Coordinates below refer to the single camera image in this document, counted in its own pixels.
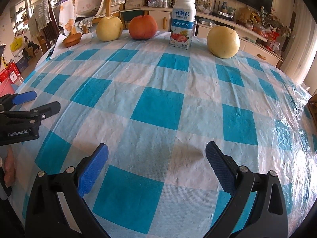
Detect person's left hand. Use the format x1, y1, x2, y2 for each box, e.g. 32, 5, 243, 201
2, 145, 16, 187

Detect red gift boxes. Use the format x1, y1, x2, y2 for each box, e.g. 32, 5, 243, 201
0, 61, 20, 84

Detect dark wooden dining chair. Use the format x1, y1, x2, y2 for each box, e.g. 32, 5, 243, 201
28, 0, 61, 53

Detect white paper napkin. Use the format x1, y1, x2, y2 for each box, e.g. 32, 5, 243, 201
50, 32, 96, 60

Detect brown muffin cake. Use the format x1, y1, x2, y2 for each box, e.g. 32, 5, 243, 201
62, 33, 82, 48

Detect blue white checkered tablecloth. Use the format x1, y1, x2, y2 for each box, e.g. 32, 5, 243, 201
9, 32, 316, 237

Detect yellow pear left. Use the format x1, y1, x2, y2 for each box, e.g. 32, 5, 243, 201
96, 16, 123, 41

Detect yellow pear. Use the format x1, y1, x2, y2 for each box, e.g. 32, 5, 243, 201
96, 16, 123, 41
207, 26, 240, 59

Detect brown wooden object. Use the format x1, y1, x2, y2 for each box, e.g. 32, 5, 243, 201
307, 99, 317, 128

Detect yellow pear right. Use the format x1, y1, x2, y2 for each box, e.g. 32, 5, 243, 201
207, 26, 240, 59

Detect red apple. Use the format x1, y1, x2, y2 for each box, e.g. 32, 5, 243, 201
128, 14, 158, 40

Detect cream tv cabinet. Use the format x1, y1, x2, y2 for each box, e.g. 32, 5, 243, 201
140, 4, 284, 68

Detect upright white yogurt bottle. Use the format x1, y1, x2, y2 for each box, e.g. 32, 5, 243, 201
170, 0, 196, 49

